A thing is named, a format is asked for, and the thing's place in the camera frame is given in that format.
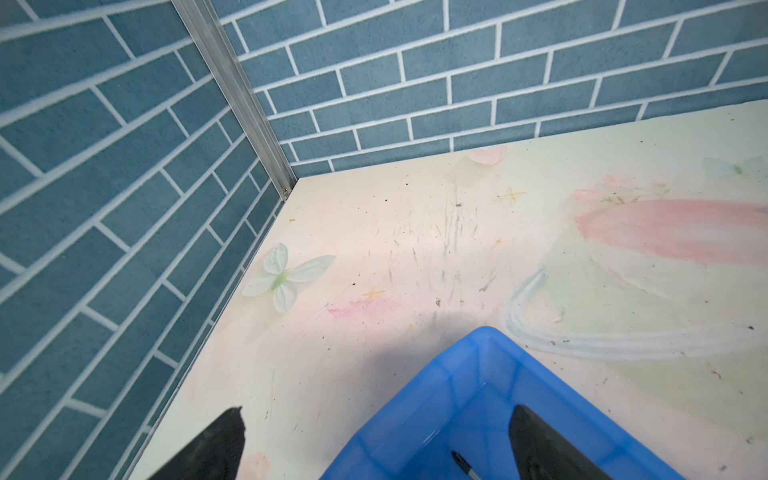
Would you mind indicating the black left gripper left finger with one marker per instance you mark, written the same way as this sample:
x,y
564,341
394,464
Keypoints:
x,y
214,454

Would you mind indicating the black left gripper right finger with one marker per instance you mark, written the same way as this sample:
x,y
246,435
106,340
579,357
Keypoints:
x,y
550,444

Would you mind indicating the black yellow handled screwdriver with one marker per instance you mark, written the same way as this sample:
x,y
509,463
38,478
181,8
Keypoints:
x,y
465,466

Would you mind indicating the blue plastic bin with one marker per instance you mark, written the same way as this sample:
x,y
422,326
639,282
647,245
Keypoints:
x,y
462,401

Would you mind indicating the aluminium corner post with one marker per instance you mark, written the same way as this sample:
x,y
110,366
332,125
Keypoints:
x,y
206,30

